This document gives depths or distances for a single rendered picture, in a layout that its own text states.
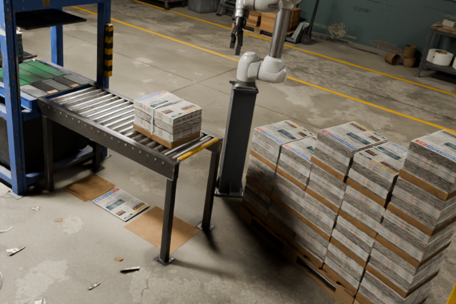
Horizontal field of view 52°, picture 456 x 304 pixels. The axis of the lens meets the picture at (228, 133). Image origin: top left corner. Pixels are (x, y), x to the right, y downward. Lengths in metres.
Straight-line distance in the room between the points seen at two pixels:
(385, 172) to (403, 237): 0.39
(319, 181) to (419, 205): 0.70
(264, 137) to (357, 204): 0.86
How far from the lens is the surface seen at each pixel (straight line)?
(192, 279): 3.32
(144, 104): 3.17
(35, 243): 3.62
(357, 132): 3.19
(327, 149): 3.07
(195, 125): 3.19
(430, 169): 2.70
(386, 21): 9.78
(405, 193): 2.81
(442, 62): 9.08
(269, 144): 3.41
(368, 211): 3.00
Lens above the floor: 2.30
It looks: 26 degrees down
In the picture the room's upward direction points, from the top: 9 degrees clockwise
